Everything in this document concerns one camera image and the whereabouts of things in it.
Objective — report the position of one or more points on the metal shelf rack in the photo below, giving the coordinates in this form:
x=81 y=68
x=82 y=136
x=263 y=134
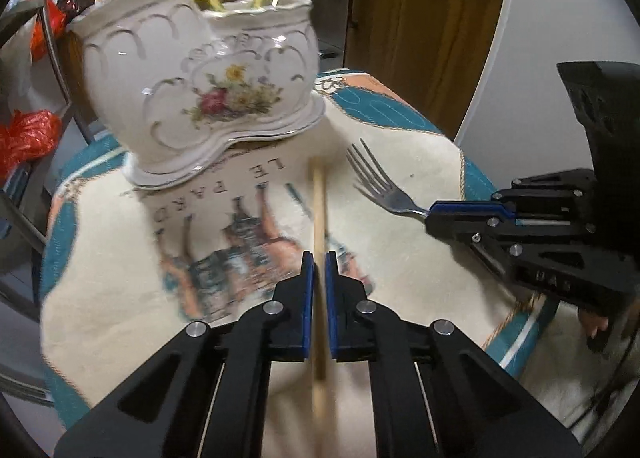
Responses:
x=30 y=238

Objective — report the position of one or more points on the white cloth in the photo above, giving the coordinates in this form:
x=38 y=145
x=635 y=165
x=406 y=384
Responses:
x=560 y=368

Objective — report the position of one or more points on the wooden cabinet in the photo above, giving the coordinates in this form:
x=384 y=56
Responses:
x=425 y=38

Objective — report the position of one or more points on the person's right hand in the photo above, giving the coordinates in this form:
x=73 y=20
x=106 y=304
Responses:
x=596 y=324

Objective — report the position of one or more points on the printed tablecloth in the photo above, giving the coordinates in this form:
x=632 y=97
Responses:
x=425 y=263

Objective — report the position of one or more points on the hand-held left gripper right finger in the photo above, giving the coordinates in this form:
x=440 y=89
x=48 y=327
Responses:
x=331 y=308

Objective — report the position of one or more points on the silver fork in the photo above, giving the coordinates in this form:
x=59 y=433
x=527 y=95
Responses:
x=395 y=198

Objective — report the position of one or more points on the red plastic bag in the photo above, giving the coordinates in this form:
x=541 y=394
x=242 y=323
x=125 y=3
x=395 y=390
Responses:
x=45 y=18
x=25 y=138

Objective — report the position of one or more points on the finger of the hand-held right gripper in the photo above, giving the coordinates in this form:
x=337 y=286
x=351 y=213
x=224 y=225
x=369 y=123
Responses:
x=470 y=208
x=465 y=230

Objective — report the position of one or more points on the floral ceramic utensil holder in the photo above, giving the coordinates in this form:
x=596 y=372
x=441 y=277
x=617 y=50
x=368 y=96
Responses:
x=150 y=63

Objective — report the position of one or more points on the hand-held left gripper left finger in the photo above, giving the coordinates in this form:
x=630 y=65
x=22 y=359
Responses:
x=307 y=308

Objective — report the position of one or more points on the steel oven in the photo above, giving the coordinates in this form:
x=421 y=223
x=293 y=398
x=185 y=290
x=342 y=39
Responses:
x=330 y=13

